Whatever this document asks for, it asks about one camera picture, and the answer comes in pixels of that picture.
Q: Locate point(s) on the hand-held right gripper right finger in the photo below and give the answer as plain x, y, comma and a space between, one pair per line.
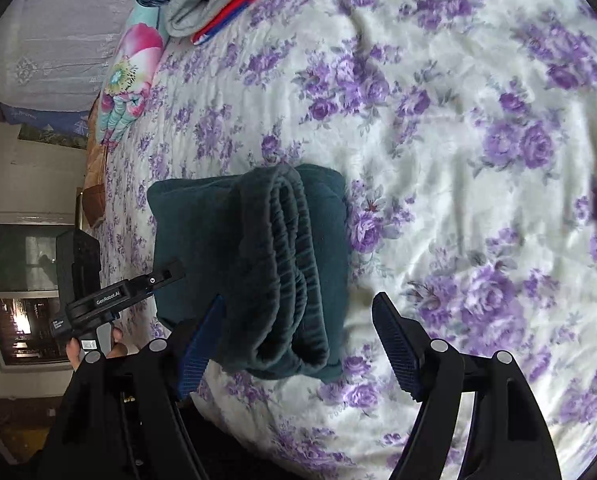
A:
396, 345

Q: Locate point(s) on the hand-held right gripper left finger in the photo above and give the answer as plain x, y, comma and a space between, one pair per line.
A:
198, 355

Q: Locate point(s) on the teal pants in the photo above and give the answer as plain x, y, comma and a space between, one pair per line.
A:
258, 240

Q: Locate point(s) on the person's left hand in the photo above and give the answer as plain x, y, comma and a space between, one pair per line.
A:
118, 347

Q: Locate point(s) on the white framed window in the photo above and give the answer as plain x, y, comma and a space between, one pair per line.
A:
13, 260

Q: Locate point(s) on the brown cushion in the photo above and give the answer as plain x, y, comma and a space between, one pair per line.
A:
96, 180

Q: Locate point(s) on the green landscape poster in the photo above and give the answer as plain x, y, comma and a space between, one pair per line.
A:
48, 137

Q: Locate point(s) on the blue poster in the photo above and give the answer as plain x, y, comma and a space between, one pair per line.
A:
43, 120

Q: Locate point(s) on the brown wooden furniture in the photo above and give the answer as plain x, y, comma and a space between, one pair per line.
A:
23, 425

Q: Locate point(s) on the folded floral quilt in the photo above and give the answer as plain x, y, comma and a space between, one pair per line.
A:
138, 50

